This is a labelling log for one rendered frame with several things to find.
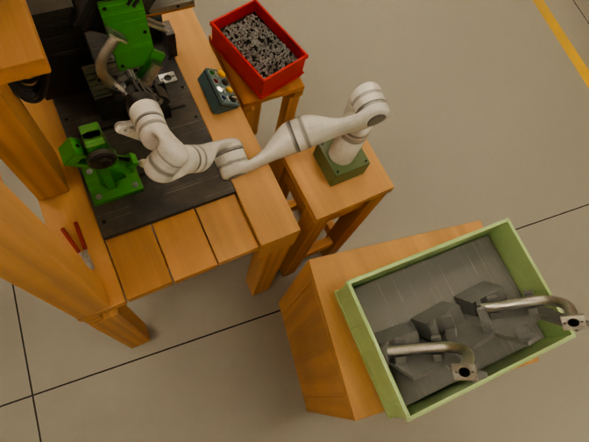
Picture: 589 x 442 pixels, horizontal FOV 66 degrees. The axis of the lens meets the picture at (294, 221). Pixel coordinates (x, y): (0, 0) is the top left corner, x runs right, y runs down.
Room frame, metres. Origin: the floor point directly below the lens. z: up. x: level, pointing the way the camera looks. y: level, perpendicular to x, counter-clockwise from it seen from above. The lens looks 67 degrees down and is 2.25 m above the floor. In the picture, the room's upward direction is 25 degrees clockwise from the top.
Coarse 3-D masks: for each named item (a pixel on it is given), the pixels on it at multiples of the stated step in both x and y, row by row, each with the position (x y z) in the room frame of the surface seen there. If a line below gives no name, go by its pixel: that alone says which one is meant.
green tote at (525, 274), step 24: (456, 240) 0.70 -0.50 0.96; (504, 240) 0.82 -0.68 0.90; (408, 264) 0.61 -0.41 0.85; (528, 264) 0.74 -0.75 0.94; (528, 288) 0.70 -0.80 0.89; (360, 312) 0.36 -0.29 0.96; (360, 336) 0.32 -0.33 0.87; (552, 336) 0.58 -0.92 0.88; (576, 336) 0.58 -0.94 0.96; (384, 360) 0.26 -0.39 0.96; (504, 360) 0.44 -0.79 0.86; (528, 360) 0.44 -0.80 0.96; (384, 384) 0.21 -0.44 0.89; (456, 384) 0.31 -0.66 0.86; (480, 384) 0.31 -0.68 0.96; (384, 408) 0.16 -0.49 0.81; (408, 408) 0.18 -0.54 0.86; (432, 408) 0.20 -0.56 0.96
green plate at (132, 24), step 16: (112, 0) 0.76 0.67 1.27; (112, 16) 0.74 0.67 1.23; (128, 16) 0.77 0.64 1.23; (144, 16) 0.80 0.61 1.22; (128, 32) 0.75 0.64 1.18; (144, 32) 0.78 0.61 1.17; (128, 48) 0.73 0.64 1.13; (144, 48) 0.76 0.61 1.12; (128, 64) 0.72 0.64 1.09; (144, 64) 0.75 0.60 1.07
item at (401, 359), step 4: (432, 336) 0.37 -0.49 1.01; (436, 336) 0.37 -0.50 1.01; (440, 336) 0.38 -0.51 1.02; (396, 340) 0.33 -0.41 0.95; (400, 340) 0.33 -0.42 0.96; (404, 340) 0.34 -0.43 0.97; (432, 340) 0.36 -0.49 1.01; (436, 340) 0.36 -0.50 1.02; (440, 340) 0.36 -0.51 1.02; (396, 344) 0.32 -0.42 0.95; (400, 344) 0.32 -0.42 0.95; (404, 344) 0.33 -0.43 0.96; (396, 356) 0.29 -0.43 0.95; (400, 356) 0.29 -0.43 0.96; (404, 356) 0.29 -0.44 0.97; (408, 356) 0.30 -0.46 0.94; (436, 356) 0.32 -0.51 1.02; (440, 356) 0.32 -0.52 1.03; (396, 360) 0.28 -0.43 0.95; (400, 360) 0.28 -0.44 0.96; (404, 360) 0.28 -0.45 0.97; (436, 360) 0.31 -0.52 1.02; (440, 360) 0.31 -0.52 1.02
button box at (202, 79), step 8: (208, 72) 0.90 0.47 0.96; (216, 72) 0.93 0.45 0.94; (200, 80) 0.88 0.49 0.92; (208, 80) 0.88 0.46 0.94; (208, 88) 0.86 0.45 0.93; (216, 88) 0.85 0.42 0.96; (224, 88) 0.88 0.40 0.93; (208, 96) 0.83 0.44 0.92; (216, 96) 0.83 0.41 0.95; (216, 104) 0.81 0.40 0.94; (224, 104) 0.82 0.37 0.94; (232, 104) 0.84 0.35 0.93; (216, 112) 0.80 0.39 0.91
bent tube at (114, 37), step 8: (112, 32) 0.70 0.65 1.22; (120, 32) 0.73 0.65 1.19; (112, 40) 0.69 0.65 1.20; (120, 40) 0.70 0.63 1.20; (104, 48) 0.67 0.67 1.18; (112, 48) 0.68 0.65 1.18; (96, 56) 0.66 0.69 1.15; (104, 56) 0.66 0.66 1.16; (96, 64) 0.64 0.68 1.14; (104, 64) 0.65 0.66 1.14; (96, 72) 0.63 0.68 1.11; (104, 72) 0.64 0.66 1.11; (104, 80) 0.63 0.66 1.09; (112, 80) 0.65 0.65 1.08; (112, 88) 0.64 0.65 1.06; (160, 104) 0.71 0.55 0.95
